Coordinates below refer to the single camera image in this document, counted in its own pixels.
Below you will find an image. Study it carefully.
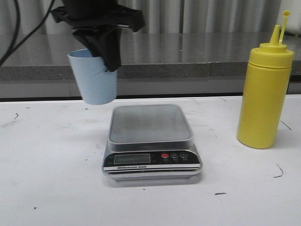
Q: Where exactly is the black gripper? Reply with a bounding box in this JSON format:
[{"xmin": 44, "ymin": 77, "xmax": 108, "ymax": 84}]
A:
[{"xmin": 51, "ymin": 0, "xmax": 144, "ymax": 72}]

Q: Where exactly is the light blue plastic cup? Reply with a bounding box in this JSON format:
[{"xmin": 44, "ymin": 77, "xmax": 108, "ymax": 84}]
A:
[{"xmin": 68, "ymin": 49, "xmax": 117, "ymax": 105}]

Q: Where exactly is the yellow squeeze bottle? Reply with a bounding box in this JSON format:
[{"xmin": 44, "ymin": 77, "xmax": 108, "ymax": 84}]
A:
[{"xmin": 237, "ymin": 10, "xmax": 294, "ymax": 149}]

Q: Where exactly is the silver digital kitchen scale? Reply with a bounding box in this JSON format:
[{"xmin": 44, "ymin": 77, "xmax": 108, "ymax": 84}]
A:
[{"xmin": 102, "ymin": 104, "xmax": 203, "ymax": 181}]

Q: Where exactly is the grey stone counter ledge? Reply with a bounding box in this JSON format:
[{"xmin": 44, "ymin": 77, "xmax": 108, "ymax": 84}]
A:
[{"xmin": 0, "ymin": 32, "xmax": 301, "ymax": 98}]

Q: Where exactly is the white object on counter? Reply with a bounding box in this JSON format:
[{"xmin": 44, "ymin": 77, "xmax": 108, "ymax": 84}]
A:
[{"xmin": 286, "ymin": 15, "xmax": 301, "ymax": 35}]

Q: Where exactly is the black cable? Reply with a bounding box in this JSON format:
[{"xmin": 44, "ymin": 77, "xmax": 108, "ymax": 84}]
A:
[{"xmin": 0, "ymin": 0, "xmax": 57, "ymax": 67}]

